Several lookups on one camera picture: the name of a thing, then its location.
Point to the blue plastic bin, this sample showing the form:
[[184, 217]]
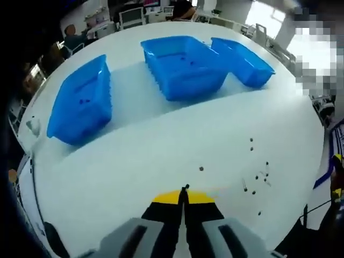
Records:
[[188, 80], [80, 121], [250, 70]]

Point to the small black resistor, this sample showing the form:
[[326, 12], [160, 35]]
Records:
[[185, 186]]

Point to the person's dark clothing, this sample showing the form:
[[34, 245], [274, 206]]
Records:
[[309, 242]]

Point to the black computer mouse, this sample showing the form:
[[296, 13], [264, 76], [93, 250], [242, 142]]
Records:
[[55, 239]]

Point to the group of resistors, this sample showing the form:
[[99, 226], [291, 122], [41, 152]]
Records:
[[251, 148]]

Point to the grey crumpled object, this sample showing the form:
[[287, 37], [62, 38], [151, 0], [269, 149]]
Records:
[[33, 127]]

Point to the white office chair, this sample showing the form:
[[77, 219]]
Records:
[[131, 17]]

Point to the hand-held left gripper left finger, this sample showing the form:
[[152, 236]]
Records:
[[129, 236]]

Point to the potted plant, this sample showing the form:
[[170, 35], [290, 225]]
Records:
[[216, 12]]

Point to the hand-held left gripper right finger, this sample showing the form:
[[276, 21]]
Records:
[[231, 239]]

